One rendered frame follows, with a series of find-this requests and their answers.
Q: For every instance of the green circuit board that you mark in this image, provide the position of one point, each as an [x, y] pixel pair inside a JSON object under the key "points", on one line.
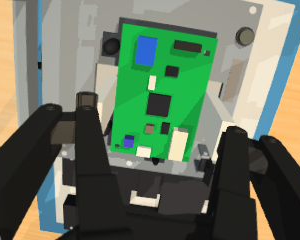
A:
{"points": [[162, 80]]}

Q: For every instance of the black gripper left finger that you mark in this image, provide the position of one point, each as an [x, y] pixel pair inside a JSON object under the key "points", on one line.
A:
{"points": [[28, 154]]}

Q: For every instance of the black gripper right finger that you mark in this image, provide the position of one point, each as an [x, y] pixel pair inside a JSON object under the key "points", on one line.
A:
{"points": [[272, 170]]}

